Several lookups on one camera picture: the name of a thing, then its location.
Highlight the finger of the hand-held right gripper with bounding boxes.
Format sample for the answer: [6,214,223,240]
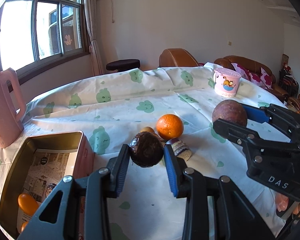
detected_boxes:
[212,118,300,165]
[242,104,300,143]

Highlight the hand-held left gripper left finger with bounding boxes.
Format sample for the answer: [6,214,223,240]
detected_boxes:
[16,144,130,240]

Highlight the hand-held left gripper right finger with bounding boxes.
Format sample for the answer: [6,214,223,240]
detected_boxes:
[164,144,275,240]

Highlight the purple brown round fruit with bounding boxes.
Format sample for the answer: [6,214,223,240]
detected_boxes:
[212,100,248,130]

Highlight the dark water chestnut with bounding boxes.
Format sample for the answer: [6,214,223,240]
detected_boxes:
[129,132,164,168]

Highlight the pink metal tin box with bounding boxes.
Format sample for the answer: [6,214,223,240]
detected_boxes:
[0,131,95,239]

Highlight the round orange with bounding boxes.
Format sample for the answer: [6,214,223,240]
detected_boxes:
[156,114,184,140]

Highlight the person's right hand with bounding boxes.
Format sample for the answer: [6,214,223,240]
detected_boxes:
[276,194,300,217]

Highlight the brown leather sofa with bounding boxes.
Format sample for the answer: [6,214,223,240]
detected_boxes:
[214,56,289,103]

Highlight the pink floral pillow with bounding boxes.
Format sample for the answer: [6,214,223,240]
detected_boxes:
[249,66,277,90]
[231,62,252,80]

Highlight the pink cartoon cup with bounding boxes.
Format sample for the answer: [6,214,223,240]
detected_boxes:
[213,67,242,97]

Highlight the dark red striped object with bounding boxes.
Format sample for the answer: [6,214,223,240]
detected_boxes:
[279,54,300,98]

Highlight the white tablecloth with green clouds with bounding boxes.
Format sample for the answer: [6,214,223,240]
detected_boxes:
[0,62,290,240]

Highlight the black round stool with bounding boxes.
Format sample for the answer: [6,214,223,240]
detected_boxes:
[106,59,141,75]

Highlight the pink electric kettle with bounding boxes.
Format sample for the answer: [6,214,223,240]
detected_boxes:
[0,68,27,148]

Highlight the beige patterned curtain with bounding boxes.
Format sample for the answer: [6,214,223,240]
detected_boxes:
[83,0,107,77]

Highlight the brown framed sliding window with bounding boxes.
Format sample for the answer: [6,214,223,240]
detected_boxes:
[0,0,90,80]

